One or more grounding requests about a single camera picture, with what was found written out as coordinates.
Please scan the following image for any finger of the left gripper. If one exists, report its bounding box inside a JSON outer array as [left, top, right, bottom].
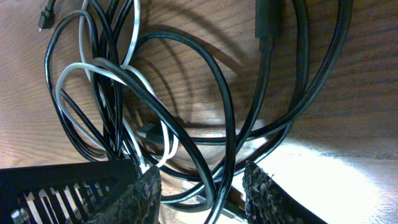
[[1, 159, 139, 223]]

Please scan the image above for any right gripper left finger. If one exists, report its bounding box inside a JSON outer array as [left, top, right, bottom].
[[87, 166, 162, 223]]

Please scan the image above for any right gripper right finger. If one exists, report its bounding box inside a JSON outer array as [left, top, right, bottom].
[[243, 161, 325, 224]]

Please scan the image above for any white cable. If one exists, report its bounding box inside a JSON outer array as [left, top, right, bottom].
[[54, 0, 249, 223]]

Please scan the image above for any black cable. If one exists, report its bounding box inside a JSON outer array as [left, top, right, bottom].
[[37, 0, 354, 224]]

